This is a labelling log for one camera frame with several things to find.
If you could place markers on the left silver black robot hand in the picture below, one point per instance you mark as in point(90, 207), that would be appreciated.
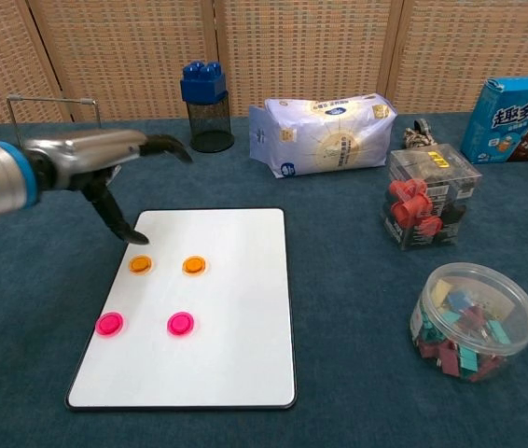
point(87, 151)

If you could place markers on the orange button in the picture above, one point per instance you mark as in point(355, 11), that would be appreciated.
point(140, 264)
point(195, 265)

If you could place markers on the pink button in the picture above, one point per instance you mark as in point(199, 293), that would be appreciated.
point(180, 323)
point(110, 324)

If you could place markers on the white magnetic board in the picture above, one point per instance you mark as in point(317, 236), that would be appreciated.
point(226, 326)

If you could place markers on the black mesh pen holder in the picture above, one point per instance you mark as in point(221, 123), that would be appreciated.
point(210, 126)

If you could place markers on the blue toy building block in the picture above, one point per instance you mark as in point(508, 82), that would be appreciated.
point(201, 84)

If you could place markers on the woven bamboo folding screen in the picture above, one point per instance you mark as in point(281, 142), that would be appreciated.
point(292, 56)

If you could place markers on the white tissue pack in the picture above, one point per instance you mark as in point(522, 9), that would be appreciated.
point(324, 135)

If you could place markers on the blue felt table cover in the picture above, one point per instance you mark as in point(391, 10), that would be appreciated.
point(352, 280)

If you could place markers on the clear box of red clips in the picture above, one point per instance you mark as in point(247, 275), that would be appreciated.
point(427, 200)

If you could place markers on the round tub of binder clips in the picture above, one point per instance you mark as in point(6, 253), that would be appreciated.
point(471, 322)

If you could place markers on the blue cookie box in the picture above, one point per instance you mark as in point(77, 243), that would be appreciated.
point(511, 126)

